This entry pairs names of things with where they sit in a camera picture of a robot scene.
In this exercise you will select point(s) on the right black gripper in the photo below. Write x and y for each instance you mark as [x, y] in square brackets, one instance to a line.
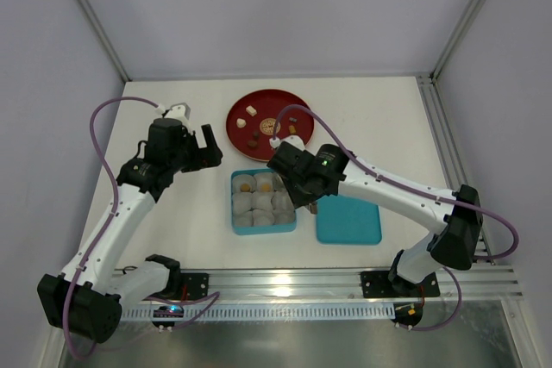
[299, 192]

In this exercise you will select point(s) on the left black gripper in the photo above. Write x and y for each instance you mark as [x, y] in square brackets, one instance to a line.
[200, 154]

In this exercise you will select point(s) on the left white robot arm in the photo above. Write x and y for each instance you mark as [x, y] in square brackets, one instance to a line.
[85, 299]

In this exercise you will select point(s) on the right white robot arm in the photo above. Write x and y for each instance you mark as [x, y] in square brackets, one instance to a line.
[450, 217]

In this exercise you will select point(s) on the white chocolate cube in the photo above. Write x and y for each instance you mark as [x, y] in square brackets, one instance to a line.
[251, 110]

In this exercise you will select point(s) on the red round tray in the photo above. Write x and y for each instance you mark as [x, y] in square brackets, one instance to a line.
[268, 103]

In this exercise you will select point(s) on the teal box lid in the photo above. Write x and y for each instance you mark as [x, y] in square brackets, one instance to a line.
[344, 220]

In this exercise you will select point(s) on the teal box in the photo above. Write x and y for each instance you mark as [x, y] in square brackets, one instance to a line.
[285, 221]

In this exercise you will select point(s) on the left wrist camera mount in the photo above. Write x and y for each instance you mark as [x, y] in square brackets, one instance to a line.
[178, 111]

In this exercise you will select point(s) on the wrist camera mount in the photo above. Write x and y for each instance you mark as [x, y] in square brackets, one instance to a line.
[178, 111]
[293, 140]

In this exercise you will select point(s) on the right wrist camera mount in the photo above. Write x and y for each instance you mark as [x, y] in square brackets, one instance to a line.
[293, 140]

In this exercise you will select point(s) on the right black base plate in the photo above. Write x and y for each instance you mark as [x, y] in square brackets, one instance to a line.
[377, 284]

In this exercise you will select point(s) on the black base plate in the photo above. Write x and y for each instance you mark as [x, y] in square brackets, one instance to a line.
[194, 286]
[377, 284]

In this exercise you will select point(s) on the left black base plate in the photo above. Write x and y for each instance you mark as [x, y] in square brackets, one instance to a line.
[194, 286]

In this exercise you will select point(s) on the perforated cable duct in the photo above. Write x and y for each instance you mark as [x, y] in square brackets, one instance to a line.
[226, 311]

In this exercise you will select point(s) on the aluminium rail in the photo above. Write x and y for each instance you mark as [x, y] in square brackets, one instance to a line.
[483, 281]

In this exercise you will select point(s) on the left aluminium frame post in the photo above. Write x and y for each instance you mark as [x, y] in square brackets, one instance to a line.
[97, 28]

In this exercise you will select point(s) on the aluminium frame post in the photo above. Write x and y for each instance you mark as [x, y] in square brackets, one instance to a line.
[97, 28]
[464, 23]

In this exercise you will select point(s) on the right aluminium frame post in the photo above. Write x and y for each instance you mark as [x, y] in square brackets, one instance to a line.
[464, 23]

